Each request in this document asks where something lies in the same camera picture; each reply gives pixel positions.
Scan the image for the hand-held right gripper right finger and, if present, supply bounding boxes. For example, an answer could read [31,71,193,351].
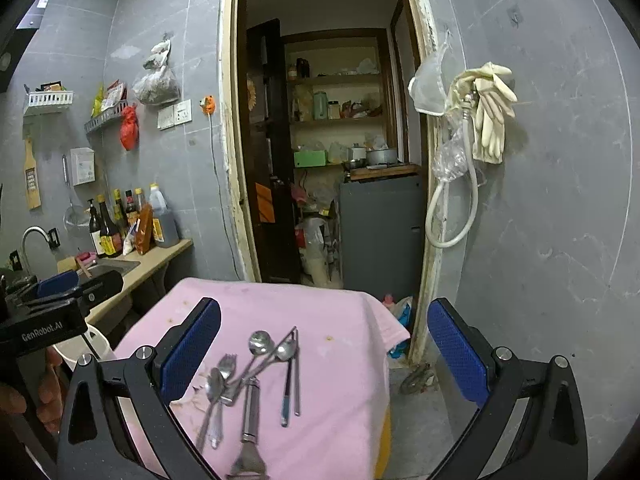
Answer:
[427,297,590,480]

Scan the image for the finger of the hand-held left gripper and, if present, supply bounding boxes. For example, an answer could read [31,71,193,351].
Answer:
[27,270,125,318]
[36,270,82,301]

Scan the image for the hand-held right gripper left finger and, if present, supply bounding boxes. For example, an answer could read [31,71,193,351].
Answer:
[57,297,223,480]

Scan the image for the metal fork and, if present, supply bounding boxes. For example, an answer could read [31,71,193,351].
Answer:
[210,354,238,450]

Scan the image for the metal spoon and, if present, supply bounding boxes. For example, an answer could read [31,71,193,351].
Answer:
[220,330,275,403]
[195,367,225,452]
[227,339,298,396]

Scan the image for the white plastic utensil holder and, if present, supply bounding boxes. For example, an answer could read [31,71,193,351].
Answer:
[52,325,117,367]

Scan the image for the steel peeler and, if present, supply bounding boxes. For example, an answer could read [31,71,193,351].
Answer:
[226,377,272,480]

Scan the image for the person's left hand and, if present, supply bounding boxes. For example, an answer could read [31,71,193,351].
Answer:
[0,347,65,428]

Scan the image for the steel sink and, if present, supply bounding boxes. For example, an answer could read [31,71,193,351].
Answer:
[75,259,142,282]

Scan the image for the dark pump bottle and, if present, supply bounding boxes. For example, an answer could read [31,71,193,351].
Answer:
[87,199,105,257]

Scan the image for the metal faucet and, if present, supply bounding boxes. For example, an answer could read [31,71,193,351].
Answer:
[21,226,60,277]

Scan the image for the blue plastic bag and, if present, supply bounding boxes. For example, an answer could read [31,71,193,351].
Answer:
[387,296,415,361]

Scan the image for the metal skimmer strainer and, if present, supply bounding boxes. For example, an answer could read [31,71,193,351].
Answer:
[61,154,92,233]

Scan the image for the red chili powder bag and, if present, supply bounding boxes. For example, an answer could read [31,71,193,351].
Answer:
[135,204,155,256]

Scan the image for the large oil jug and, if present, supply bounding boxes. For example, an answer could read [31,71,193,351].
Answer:
[148,183,180,249]

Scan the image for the wooden grater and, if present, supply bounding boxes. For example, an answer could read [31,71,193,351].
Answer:
[22,137,43,211]

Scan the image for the pink floral table cloth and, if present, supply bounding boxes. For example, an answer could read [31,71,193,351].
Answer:
[114,277,412,480]

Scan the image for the grey cabinet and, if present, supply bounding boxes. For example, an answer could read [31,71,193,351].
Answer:
[340,172,425,302]

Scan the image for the white plastic bag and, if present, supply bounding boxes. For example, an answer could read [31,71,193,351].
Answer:
[295,217,342,288]

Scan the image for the red plastic bag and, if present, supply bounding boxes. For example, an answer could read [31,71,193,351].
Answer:
[119,105,140,152]

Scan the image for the orange door sticker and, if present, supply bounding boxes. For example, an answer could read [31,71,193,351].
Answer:
[255,182,277,225]

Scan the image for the red seasoning packets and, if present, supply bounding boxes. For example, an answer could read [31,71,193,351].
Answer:
[104,80,128,111]

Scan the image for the wooden cutting board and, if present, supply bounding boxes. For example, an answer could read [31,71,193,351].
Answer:
[349,164,422,181]

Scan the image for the clear plastic bag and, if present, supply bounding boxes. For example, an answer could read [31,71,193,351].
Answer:
[431,125,476,186]

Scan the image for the hanging clear bag dried goods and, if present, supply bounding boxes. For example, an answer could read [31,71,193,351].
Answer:
[131,40,182,107]

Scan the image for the metal pot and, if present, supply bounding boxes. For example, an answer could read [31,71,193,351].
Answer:
[366,147,399,167]

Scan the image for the dark wooden door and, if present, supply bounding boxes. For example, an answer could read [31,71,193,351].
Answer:
[245,19,302,284]

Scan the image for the cream rubber gloves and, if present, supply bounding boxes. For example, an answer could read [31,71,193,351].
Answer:
[447,61,519,165]

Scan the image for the black range hood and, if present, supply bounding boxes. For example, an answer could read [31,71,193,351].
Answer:
[0,0,53,92]

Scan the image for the wooden pantry shelf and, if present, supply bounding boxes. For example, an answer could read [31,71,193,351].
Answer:
[282,29,397,171]

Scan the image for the white mesh bag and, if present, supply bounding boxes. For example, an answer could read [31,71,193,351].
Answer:
[407,30,453,118]

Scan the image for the white wall box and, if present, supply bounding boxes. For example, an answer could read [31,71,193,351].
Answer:
[70,147,97,187]

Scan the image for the white hose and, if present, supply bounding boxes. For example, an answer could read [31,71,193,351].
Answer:
[425,95,483,249]

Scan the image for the black power cable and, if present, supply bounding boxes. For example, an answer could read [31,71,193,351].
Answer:
[210,114,240,278]

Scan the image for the metal wall rack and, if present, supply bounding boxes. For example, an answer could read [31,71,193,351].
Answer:
[84,101,132,135]

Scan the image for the white plastic wall basket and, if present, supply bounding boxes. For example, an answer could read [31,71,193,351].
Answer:
[22,87,76,117]

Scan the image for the worn wooden door frame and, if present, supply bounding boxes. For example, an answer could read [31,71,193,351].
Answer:
[217,0,451,367]

